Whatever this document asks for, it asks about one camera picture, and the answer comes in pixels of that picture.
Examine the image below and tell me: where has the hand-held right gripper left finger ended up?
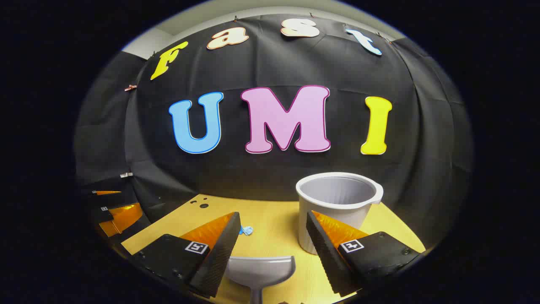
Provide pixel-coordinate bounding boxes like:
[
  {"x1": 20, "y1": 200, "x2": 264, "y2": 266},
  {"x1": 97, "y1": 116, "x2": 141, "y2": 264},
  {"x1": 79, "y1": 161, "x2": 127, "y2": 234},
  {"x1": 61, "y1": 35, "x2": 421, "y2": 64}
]
[{"x1": 127, "y1": 211, "x2": 242, "y2": 298}]

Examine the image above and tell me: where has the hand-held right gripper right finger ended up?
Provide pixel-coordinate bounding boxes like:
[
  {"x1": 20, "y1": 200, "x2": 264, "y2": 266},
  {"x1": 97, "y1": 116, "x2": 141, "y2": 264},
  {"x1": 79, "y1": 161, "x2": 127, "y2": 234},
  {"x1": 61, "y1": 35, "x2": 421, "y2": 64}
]
[{"x1": 306, "y1": 210, "x2": 422, "y2": 297}]

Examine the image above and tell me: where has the grey plastic dustpan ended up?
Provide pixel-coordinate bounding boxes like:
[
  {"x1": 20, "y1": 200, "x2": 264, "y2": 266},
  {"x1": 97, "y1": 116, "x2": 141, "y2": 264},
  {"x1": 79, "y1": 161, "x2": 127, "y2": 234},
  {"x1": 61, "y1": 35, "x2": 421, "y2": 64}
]
[{"x1": 224, "y1": 255, "x2": 296, "y2": 304}]

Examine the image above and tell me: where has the white ribbed garbage bin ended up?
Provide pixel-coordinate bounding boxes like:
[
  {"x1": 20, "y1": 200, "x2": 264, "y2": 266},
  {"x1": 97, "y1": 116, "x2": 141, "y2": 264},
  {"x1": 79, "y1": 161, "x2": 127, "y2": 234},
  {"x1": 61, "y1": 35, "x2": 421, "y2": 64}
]
[{"x1": 295, "y1": 172, "x2": 384, "y2": 255}]

